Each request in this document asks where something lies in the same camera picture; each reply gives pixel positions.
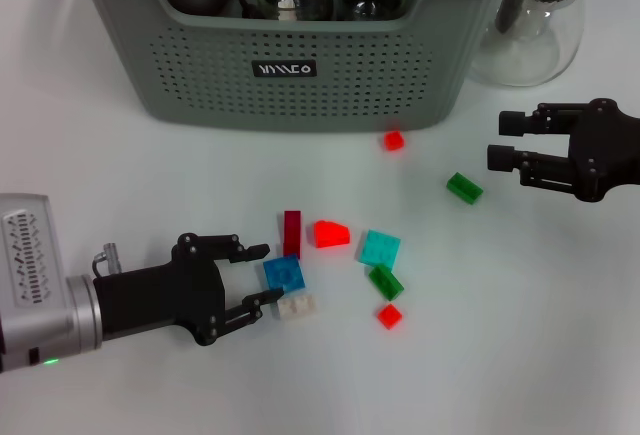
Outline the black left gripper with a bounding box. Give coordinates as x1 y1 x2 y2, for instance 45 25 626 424
92 233 284 348

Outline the silver cable connector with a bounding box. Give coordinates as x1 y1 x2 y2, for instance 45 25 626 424
91 241 124 277

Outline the long dark red brick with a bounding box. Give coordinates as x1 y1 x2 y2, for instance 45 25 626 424
282 209 303 261

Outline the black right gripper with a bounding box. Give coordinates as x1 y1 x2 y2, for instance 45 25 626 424
486 97 640 203

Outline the teal square plate brick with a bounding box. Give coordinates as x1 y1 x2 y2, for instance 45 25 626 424
355 228 402 269

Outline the white long brick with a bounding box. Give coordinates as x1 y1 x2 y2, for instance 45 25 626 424
275 293 319 323

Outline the green brick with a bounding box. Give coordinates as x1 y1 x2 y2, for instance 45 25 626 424
446 171 485 205
368 263 405 302

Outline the blue square plate brick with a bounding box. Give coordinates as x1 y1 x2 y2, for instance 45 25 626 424
262 254 308 293

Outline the red sloped brick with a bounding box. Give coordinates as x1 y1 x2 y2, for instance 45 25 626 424
313 219 352 250

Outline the small red brick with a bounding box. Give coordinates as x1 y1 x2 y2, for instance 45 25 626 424
376 303 404 330
382 129 406 153

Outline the glass carafe black lid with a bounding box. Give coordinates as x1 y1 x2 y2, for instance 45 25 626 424
467 0 594 89

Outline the silver vented wrist camera box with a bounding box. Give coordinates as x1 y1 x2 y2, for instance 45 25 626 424
0 193 69 313

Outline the grey-green perforated storage bin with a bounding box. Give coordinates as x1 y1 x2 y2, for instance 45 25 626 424
64 0 524 134

